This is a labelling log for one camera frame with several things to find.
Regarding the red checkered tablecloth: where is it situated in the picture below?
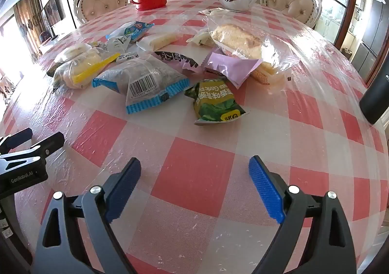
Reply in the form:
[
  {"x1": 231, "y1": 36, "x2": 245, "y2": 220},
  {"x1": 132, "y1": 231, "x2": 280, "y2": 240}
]
[{"x1": 3, "y1": 0, "x2": 389, "y2": 274}]

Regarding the flat screen television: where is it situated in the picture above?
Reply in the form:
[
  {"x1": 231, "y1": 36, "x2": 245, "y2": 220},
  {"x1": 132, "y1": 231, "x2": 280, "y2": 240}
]
[{"x1": 43, "y1": 0, "x2": 66, "y2": 40}]

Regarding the large clear bag of cakes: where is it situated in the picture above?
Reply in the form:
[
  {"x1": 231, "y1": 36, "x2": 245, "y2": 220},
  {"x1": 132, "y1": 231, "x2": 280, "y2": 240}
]
[{"x1": 204, "y1": 14, "x2": 301, "y2": 85}]

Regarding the brown curtain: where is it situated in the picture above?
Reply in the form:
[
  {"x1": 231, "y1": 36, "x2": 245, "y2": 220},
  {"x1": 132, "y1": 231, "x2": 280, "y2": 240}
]
[{"x1": 14, "y1": 0, "x2": 46, "y2": 56}]

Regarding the clear packet with yellow stripe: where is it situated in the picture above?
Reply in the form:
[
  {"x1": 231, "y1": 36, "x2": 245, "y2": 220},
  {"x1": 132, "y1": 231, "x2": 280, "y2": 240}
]
[{"x1": 53, "y1": 51, "x2": 121, "y2": 90}]

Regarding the clear round bun packet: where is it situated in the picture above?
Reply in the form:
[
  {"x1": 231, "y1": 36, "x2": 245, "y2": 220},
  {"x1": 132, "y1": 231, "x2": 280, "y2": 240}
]
[{"x1": 54, "y1": 43, "x2": 92, "y2": 64}]

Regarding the dark refrigerator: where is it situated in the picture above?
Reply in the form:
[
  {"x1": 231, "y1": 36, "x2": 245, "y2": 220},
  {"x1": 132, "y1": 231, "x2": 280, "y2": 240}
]
[{"x1": 351, "y1": 0, "x2": 389, "y2": 74}]

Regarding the cream tufted dining chair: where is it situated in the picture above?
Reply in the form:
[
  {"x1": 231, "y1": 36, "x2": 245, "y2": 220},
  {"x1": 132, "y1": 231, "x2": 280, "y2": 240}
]
[
  {"x1": 73, "y1": 0, "x2": 132, "y2": 25},
  {"x1": 261, "y1": 0, "x2": 323, "y2": 29}
]

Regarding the clear packet with blue edges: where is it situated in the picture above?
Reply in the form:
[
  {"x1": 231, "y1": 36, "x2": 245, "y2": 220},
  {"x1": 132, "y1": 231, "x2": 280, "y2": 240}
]
[{"x1": 92, "y1": 57, "x2": 190, "y2": 115}]

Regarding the black cylindrical object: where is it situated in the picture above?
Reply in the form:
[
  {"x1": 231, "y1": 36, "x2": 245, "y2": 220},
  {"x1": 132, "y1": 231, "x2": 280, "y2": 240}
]
[{"x1": 359, "y1": 73, "x2": 389, "y2": 124}]

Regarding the green snack packet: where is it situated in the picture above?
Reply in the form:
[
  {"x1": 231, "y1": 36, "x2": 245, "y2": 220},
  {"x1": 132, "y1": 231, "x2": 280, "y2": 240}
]
[{"x1": 184, "y1": 79, "x2": 250, "y2": 126}]

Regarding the small white printed packet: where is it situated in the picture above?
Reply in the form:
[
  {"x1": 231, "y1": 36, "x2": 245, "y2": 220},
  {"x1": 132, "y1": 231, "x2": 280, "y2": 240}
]
[{"x1": 116, "y1": 52, "x2": 139, "y2": 63}]

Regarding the cream long cake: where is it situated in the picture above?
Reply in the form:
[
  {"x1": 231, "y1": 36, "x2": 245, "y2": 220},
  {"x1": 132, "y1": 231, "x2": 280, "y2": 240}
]
[{"x1": 136, "y1": 33, "x2": 180, "y2": 52}]

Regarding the purple snack packet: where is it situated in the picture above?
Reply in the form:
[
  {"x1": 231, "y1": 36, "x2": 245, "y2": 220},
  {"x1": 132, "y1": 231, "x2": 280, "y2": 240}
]
[{"x1": 203, "y1": 52, "x2": 263, "y2": 88}]

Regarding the white and green packet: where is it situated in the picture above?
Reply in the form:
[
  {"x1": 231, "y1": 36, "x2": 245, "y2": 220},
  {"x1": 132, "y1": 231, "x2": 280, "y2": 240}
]
[{"x1": 186, "y1": 31, "x2": 215, "y2": 47}]

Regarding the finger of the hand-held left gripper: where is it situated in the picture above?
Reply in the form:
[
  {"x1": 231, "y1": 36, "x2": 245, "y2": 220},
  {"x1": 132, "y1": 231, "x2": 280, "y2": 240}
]
[
  {"x1": 0, "y1": 132, "x2": 66, "y2": 169},
  {"x1": 0, "y1": 127, "x2": 33, "y2": 153}
]

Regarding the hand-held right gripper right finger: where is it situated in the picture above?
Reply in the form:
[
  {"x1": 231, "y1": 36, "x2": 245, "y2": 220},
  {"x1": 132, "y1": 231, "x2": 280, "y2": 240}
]
[{"x1": 248, "y1": 155, "x2": 357, "y2": 274}]

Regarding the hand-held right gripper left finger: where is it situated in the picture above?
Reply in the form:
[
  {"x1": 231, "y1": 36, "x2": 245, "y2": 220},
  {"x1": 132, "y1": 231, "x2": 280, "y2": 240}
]
[{"x1": 30, "y1": 157, "x2": 143, "y2": 274}]

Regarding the blue cartoon snack packet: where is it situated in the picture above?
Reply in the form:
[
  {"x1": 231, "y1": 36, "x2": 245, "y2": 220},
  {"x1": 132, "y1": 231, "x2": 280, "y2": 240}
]
[{"x1": 105, "y1": 21, "x2": 155, "y2": 42}]

